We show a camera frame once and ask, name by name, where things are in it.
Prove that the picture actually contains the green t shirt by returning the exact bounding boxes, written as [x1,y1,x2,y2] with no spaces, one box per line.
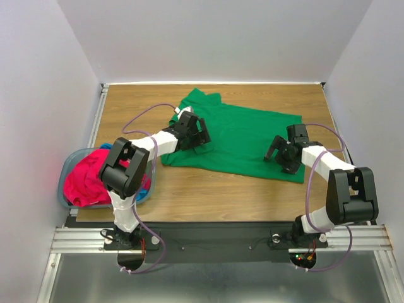
[160,88,305,184]

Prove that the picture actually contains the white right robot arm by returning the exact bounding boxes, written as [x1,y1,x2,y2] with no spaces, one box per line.
[264,124,379,246]

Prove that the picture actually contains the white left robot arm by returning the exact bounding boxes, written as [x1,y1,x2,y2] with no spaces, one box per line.
[98,107,211,249]

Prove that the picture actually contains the blue t shirt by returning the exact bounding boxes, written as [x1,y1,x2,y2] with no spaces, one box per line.
[99,143,151,201]

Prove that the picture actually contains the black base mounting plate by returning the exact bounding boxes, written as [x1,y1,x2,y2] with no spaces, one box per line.
[62,214,332,264]

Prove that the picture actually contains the pink t shirt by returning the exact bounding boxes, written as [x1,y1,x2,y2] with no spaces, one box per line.
[58,148,155,211]

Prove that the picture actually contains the grey plastic bin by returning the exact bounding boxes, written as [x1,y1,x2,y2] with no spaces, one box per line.
[57,146,157,210]

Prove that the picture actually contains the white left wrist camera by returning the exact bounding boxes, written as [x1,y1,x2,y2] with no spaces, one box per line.
[174,106,194,119]

